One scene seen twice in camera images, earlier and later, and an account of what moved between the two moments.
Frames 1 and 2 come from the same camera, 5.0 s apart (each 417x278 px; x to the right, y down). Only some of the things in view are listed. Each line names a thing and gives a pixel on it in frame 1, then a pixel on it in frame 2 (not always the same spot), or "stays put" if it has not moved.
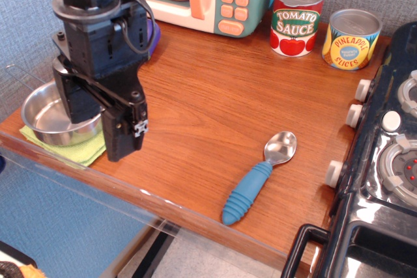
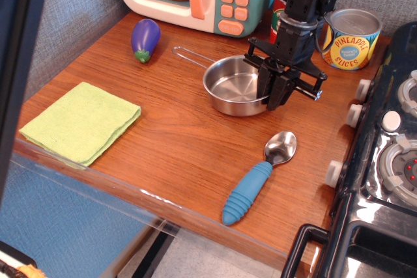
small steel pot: (45, 113) to (230, 83)
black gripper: (113, 51) to (292, 55)
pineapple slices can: (351, 39) stays put
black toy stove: (373, 231) stays put
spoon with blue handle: (279, 148) stays put
